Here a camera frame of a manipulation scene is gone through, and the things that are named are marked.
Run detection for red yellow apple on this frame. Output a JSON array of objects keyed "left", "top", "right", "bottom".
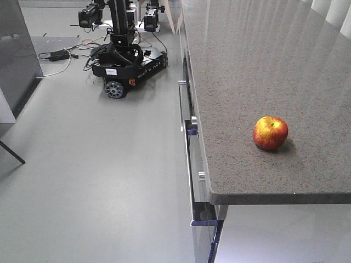
[{"left": 253, "top": 116, "right": 288, "bottom": 150}]

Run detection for black right robot arm background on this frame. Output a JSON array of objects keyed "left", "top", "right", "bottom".
[{"left": 144, "top": 0, "right": 165, "bottom": 32}]

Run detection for black left robot arm background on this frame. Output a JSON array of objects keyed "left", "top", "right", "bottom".
[{"left": 78, "top": 0, "right": 106, "bottom": 28}]

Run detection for black wheeled mobile robot base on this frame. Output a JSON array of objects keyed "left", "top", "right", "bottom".
[{"left": 87, "top": 43, "right": 168, "bottom": 99}]

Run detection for grey speckled kitchen counter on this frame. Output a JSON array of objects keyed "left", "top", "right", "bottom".
[{"left": 183, "top": 1, "right": 350, "bottom": 205}]

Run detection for wooden easel legs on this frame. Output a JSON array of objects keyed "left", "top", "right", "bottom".
[{"left": 136, "top": 0, "right": 184, "bottom": 36}]

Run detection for black robot mast column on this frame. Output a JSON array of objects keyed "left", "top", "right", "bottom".
[{"left": 107, "top": 0, "right": 130, "bottom": 47}]

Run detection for black power adapter brick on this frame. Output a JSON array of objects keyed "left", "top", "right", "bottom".
[{"left": 49, "top": 49, "right": 70, "bottom": 62}]

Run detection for dark grey cabinet panel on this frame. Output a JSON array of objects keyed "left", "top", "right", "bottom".
[{"left": 1, "top": 1, "right": 43, "bottom": 119}]

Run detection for black thin chair leg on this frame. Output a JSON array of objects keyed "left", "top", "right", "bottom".
[{"left": 0, "top": 141, "right": 26, "bottom": 164}]

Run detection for silver upper drawer handle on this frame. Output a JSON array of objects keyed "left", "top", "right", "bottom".
[{"left": 178, "top": 80, "right": 186, "bottom": 132}]

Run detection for silver drawer handle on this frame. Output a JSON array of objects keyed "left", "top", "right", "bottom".
[
  {"left": 190, "top": 116, "right": 206, "bottom": 182},
  {"left": 178, "top": 80, "right": 186, "bottom": 132}
]

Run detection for silver lower drawer handle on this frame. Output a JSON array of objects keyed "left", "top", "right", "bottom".
[{"left": 190, "top": 116, "right": 206, "bottom": 182}]

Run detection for white floor cable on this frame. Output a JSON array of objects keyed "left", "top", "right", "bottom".
[{"left": 42, "top": 50, "right": 72, "bottom": 77}]

